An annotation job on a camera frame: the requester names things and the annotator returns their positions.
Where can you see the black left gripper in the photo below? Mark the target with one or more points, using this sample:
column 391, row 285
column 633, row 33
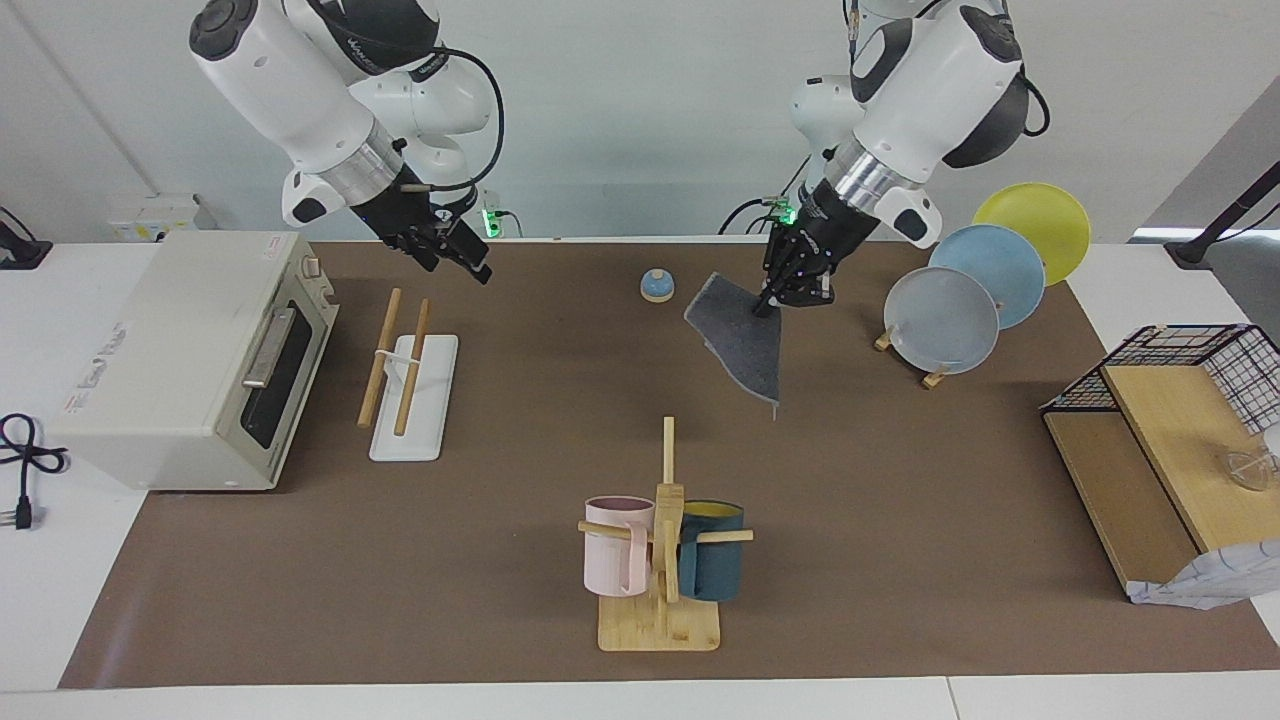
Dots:
column 830, row 230

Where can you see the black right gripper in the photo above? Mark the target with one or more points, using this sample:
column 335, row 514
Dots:
column 410, row 220

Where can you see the purple and grey towel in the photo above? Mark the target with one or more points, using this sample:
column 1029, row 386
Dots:
column 740, row 340

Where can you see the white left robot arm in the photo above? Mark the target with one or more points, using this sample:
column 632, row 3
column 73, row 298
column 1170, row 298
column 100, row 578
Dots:
column 930, row 90

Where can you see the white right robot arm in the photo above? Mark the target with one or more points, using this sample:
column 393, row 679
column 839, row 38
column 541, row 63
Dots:
column 280, row 90

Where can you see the wooden plate rack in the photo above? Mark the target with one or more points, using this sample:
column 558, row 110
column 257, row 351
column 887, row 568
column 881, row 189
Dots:
column 936, row 378

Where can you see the white towel rack wooden bars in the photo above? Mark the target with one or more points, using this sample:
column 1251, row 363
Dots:
column 410, row 430

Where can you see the small blue call bell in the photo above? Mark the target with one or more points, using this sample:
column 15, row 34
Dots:
column 657, row 288

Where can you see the grey plate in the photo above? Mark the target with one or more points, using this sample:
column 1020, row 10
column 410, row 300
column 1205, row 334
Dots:
column 940, row 320

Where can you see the brown table mat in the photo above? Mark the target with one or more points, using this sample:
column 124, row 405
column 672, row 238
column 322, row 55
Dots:
column 500, row 400

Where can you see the light blue plate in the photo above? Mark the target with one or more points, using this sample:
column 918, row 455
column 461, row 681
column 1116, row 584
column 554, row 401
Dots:
column 1000, row 265

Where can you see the yellow plate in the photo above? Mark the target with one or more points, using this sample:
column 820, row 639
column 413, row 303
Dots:
column 1045, row 220

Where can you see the dark teal mug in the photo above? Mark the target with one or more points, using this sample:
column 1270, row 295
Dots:
column 712, row 565

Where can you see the beige toaster oven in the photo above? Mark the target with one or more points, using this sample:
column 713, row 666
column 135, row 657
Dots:
column 170, row 360

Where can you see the pink mug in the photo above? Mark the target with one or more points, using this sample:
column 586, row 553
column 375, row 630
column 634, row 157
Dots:
column 608, row 560

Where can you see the wooden mug tree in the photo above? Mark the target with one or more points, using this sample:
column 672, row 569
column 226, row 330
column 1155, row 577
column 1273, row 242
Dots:
column 660, row 625

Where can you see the wooden shelf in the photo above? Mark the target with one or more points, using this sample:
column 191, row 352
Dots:
column 1170, row 430

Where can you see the clear glass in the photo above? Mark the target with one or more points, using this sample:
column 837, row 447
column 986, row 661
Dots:
column 1245, row 468

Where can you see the white patterned cloth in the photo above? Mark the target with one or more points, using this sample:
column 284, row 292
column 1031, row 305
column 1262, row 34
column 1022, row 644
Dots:
column 1210, row 585

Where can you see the white wall socket box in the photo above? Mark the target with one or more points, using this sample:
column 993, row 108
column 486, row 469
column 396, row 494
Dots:
column 150, row 215

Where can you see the black clamp mount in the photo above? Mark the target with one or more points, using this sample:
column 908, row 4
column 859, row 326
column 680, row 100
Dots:
column 20, row 250

